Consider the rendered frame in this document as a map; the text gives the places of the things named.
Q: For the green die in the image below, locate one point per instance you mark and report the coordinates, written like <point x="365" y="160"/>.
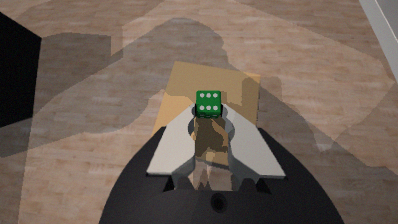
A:
<point x="208" y="104"/>

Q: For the tan flat mat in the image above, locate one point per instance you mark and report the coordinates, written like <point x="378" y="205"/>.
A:
<point x="239" y="91"/>

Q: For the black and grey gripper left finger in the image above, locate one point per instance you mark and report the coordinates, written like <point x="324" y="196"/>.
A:
<point x="154" y="169"/>

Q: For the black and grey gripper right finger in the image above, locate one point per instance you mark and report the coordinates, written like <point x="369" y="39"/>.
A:
<point x="257" y="155"/>

